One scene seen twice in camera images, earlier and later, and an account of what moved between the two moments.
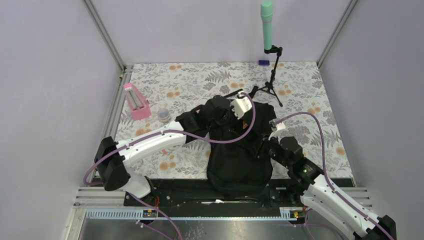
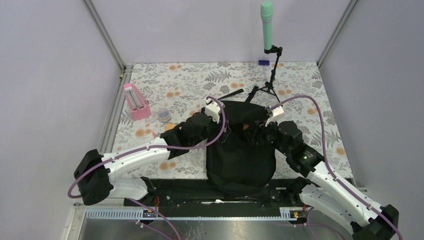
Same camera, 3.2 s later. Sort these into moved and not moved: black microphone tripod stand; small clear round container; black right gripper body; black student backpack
Moved: black right gripper body
Not moved: small clear round container; black student backpack; black microphone tripod stand
